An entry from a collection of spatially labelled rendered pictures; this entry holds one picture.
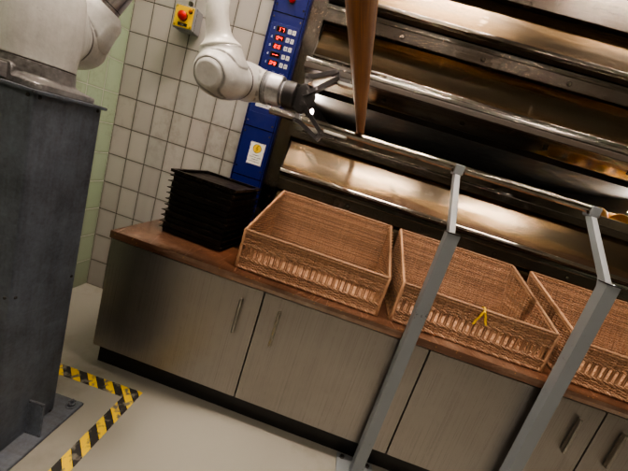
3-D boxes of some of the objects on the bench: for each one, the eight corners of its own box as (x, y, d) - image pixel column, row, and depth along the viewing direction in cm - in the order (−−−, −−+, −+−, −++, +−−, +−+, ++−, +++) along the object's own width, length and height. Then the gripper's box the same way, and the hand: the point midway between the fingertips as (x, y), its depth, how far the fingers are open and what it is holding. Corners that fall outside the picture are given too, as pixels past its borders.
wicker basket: (503, 321, 163) (527, 268, 157) (621, 361, 158) (651, 309, 153) (560, 380, 116) (598, 309, 110) (732, 441, 111) (781, 370, 105)
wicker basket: (267, 241, 171) (282, 189, 165) (374, 278, 167) (393, 225, 161) (231, 266, 124) (250, 194, 118) (378, 319, 119) (406, 246, 113)
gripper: (298, 52, 99) (367, 73, 98) (275, 136, 105) (340, 157, 103) (292, 43, 92) (368, 64, 90) (268, 134, 97) (339, 156, 96)
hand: (349, 113), depth 97 cm, fingers open, 13 cm apart
